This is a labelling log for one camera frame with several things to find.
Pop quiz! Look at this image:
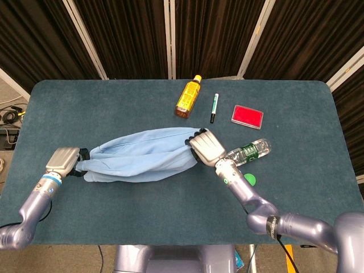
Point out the grey floor power box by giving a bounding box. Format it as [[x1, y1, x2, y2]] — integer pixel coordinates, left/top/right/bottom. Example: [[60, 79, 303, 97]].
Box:
[[0, 127, 19, 150]]

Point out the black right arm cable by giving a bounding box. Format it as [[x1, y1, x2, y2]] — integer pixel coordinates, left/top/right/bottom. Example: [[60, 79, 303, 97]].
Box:
[[243, 209, 299, 273]]

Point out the black curtain partition panel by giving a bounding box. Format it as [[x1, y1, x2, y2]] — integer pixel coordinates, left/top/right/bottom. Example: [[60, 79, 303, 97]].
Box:
[[170, 0, 271, 80], [237, 0, 364, 86], [326, 53, 364, 177], [68, 0, 171, 80], [0, 0, 107, 92]]

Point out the black floor cable bundle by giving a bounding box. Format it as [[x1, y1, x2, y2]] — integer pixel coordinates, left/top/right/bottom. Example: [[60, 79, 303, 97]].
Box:
[[0, 104, 26, 125]]

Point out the amber tea bottle yellow label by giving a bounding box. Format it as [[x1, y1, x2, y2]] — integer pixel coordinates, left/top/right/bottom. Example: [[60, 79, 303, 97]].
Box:
[[173, 75, 203, 120]]

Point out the white cylindrical post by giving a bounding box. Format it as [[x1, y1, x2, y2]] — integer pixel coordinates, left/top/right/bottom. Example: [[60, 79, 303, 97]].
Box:
[[249, 244, 257, 273]]

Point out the light blue cloth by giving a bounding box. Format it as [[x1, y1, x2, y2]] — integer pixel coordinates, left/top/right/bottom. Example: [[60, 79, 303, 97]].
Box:
[[83, 127, 200, 183]]

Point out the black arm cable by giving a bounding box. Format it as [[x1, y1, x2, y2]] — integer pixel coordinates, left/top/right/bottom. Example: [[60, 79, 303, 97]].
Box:
[[243, 209, 299, 273], [0, 198, 53, 229]]

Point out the teal felt table cover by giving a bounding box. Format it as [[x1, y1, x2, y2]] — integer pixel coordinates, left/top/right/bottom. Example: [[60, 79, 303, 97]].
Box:
[[0, 79, 358, 246]]

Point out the lilac robot torso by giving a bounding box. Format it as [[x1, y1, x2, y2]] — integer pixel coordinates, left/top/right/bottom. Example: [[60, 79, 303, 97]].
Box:
[[113, 244, 237, 273]]

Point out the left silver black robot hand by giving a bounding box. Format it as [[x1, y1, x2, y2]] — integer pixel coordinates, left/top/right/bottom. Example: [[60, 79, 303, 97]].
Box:
[[45, 146, 91, 179]]

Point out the green foam ball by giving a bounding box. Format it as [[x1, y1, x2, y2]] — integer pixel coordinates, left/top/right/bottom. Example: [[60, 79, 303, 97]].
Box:
[[243, 172, 258, 187]]

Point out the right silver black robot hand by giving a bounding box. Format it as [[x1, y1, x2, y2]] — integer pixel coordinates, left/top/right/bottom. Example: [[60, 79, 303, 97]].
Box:
[[184, 127, 227, 167]]

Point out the green and white marker pen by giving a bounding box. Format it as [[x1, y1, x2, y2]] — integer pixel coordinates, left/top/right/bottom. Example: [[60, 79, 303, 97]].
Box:
[[210, 93, 220, 124]]

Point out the red ink pad case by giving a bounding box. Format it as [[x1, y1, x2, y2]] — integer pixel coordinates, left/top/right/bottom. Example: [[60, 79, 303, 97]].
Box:
[[230, 104, 264, 131]]

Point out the clear water bottle green label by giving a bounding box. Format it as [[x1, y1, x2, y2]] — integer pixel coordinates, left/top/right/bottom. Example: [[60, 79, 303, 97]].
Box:
[[224, 138, 272, 167]]

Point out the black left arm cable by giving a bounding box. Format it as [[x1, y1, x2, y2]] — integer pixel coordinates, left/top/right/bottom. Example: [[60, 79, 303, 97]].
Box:
[[0, 198, 53, 229]]

